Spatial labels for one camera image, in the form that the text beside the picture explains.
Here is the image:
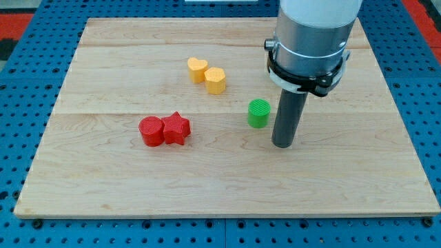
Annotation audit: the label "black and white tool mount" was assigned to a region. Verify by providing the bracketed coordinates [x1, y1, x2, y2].
[267, 50, 351, 97]

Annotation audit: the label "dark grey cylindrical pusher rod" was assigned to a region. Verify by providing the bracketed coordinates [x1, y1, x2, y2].
[271, 90, 307, 148]

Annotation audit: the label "green cylinder block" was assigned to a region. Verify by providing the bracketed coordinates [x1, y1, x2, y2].
[247, 99, 271, 128]

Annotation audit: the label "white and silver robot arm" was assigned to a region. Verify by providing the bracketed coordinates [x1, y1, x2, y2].
[264, 0, 362, 148]

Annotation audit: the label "red star block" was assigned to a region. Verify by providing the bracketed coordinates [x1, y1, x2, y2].
[161, 112, 191, 145]

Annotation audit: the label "yellow hexagon block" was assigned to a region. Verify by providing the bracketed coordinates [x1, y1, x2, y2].
[204, 67, 226, 95]

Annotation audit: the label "yellow heart block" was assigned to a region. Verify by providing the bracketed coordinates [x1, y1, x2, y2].
[187, 57, 209, 83]

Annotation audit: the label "light wooden board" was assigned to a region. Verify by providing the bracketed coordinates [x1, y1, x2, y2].
[14, 18, 440, 219]

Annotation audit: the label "red cylinder block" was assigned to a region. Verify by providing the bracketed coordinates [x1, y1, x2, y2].
[139, 116, 165, 147]

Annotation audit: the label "blue perforated metal base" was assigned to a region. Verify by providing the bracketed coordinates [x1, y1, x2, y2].
[1, 0, 440, 247]

